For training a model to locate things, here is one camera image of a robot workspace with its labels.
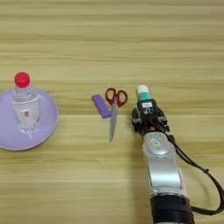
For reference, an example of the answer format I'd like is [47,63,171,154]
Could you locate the lilac round plate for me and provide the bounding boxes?
[0,87,59,152]

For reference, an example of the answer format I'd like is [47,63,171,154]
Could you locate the purple rectangular block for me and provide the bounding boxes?
[91,93,113,120]

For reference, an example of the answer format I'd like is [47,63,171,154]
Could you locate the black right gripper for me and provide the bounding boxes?
[130,107,171,136]

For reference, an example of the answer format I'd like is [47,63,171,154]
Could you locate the red-handled scissors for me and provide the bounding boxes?
[104,87,129,143]

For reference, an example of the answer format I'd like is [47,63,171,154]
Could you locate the white and green glue stick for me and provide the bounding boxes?
[135,84,151,102]

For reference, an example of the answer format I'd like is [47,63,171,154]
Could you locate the clear bottle with red cap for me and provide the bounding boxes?
[10,71,41,134]

